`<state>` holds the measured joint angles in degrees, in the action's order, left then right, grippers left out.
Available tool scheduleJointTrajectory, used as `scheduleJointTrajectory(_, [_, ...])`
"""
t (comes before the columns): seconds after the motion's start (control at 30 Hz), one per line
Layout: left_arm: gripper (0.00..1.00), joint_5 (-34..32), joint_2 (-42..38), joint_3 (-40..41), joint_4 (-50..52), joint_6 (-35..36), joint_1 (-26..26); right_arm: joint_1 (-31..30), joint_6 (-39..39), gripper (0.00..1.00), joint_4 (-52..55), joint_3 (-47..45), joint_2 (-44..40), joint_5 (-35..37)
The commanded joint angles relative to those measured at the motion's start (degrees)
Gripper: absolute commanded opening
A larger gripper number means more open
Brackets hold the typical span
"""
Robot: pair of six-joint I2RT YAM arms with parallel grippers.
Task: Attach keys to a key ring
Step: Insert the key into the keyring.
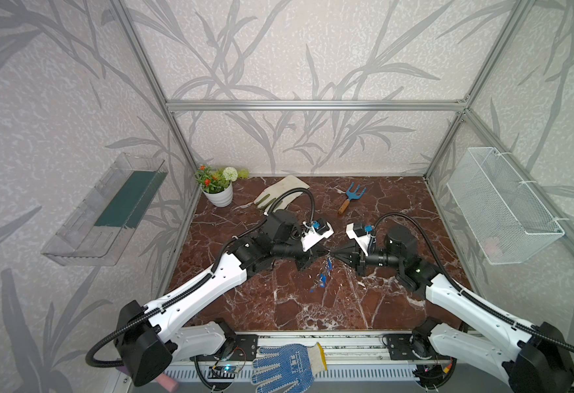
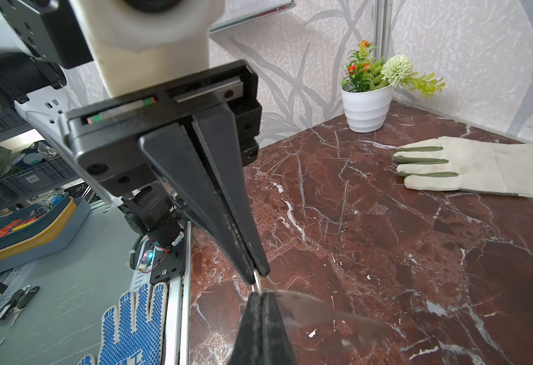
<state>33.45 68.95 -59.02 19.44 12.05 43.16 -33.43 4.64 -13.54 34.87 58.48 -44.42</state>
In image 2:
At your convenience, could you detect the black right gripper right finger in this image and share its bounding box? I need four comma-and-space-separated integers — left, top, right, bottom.
261, 292, 296, 365

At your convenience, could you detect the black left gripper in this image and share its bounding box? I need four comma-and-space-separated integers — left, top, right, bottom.
58, 60, 270, 284

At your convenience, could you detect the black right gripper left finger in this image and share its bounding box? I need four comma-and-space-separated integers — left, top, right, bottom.
228, 293, 263, 365

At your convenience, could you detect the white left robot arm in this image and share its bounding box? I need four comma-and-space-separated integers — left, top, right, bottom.
0, 1, 270, 284

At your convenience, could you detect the blue dotted work glove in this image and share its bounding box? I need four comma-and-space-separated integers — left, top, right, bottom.
79, 283, 169, 365

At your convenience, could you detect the white flower pot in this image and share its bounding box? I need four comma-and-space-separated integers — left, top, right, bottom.
341, 85, 394, 133

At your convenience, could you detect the blue yellow tool tray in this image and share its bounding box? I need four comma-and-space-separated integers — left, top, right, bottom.
0, 196, 90, 273

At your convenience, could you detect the artificial green plant with flowers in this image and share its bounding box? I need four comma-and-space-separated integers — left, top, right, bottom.
341, 40, 446, 97

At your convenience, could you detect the cream green gardening glove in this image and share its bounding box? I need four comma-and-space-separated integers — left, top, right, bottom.
393, 136, 533, 199

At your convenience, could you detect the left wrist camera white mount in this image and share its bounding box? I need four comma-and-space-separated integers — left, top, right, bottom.
0, 0, 226, 99

